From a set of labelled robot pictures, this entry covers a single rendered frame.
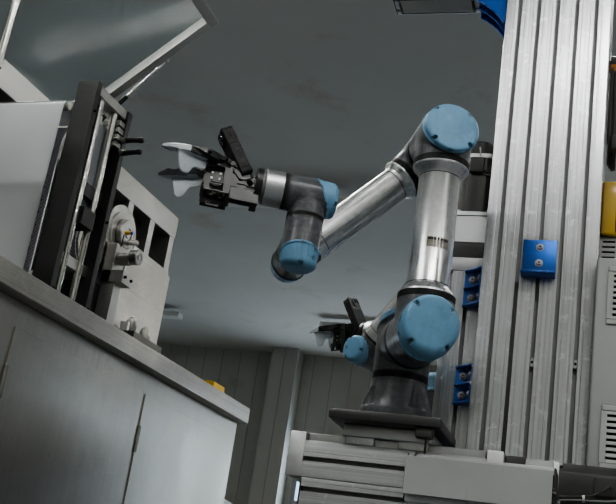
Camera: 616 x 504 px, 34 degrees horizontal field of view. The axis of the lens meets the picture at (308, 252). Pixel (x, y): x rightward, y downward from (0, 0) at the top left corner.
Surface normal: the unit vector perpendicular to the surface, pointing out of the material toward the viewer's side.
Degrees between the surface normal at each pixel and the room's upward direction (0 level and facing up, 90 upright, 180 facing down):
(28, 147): 90
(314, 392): 90
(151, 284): 90
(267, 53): 180
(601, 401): 90
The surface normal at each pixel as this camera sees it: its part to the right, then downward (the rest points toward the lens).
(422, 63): -0.14, 0.93
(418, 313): 0.17, -0.17
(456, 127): 0.20, -0.42
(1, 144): -0.30, -0.36
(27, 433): 0.94, 0.03
